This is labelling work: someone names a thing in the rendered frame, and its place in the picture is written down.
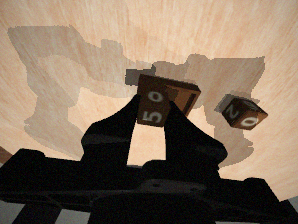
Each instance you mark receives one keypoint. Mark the brown wooden tray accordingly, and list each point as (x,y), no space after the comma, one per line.
(184,95)

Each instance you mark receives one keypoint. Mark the brown number cube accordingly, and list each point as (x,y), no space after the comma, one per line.
(154,108)
(243,114)

